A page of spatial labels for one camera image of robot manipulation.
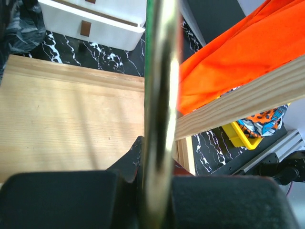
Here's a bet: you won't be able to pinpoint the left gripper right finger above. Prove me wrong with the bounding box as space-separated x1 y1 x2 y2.
170 162 299 229

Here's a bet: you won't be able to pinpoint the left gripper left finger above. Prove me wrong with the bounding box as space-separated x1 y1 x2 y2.
0 135 145 229

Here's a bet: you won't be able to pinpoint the patterned blue orange shorts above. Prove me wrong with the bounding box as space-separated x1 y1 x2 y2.
219 87 290 138

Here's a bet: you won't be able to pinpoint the dark green hanger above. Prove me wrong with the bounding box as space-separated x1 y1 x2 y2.
139 0 181 229

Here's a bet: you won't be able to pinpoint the dark grey patterned shorts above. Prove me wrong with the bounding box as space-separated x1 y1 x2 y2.
0 0 46 78

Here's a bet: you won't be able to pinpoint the black marbled mat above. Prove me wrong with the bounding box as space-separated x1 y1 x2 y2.
9 20 289 176

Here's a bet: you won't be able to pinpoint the yellow plastic tray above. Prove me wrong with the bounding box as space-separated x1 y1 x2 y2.
222 121 264 150

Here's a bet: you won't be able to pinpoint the wooden clothes rack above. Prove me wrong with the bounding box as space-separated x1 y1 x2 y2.
0 54 305 183

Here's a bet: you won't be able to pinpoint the white drawer unit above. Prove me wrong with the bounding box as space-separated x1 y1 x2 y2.
39 0 146 51

